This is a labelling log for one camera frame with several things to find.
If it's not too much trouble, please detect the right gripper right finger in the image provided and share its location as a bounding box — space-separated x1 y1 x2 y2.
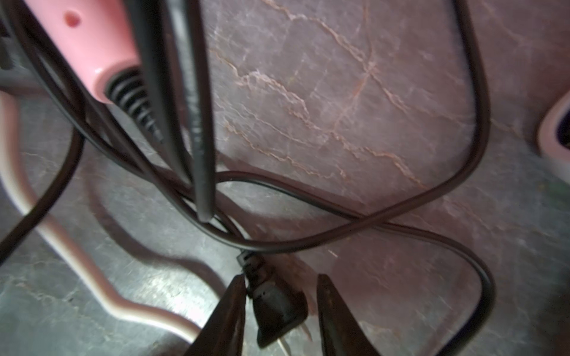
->
317 274 379 356

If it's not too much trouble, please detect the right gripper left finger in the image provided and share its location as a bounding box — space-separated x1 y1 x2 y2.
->
185 274 246 356

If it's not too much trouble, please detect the pink hair dryer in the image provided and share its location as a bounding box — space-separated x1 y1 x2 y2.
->
26 0 163 142

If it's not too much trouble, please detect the black plug with cable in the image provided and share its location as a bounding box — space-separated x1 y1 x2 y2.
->
217 171 496 355

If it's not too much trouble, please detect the white hair dryer back centre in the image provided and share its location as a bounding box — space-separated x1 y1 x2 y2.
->
537 92 569 185

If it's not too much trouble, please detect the white power strip cable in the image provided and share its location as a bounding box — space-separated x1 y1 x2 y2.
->
0 90 201 344

